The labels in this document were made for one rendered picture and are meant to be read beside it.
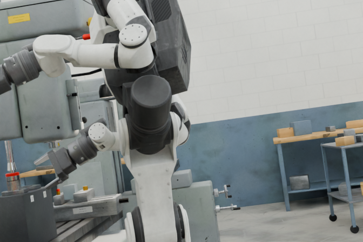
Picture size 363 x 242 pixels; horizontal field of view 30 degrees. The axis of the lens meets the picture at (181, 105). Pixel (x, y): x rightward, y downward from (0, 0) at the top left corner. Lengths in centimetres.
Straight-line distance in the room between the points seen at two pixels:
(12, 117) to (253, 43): 673
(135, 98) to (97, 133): 50
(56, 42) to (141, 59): 24
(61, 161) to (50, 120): 38
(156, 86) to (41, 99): 95
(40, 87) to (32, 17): 28
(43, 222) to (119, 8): 86
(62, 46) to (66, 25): 81
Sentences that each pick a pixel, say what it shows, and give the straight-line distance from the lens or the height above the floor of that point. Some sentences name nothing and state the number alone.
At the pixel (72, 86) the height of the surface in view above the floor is 152.
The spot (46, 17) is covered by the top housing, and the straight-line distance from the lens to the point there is 275.
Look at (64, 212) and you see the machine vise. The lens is 295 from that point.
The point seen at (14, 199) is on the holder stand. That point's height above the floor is 114.
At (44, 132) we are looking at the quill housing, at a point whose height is 135.
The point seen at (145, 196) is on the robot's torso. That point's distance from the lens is 213.
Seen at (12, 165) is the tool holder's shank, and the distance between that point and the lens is 239.
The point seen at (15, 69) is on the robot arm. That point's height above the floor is 153.
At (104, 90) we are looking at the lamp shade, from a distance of 283.
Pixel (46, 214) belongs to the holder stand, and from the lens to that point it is 247.
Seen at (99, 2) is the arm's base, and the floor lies 171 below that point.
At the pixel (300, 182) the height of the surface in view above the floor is 32.
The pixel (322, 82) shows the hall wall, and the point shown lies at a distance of 925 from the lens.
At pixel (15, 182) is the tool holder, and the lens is 238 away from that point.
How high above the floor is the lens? 134
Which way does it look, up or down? 1 degrees up
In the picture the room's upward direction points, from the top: 8 degrees counter-clockwise
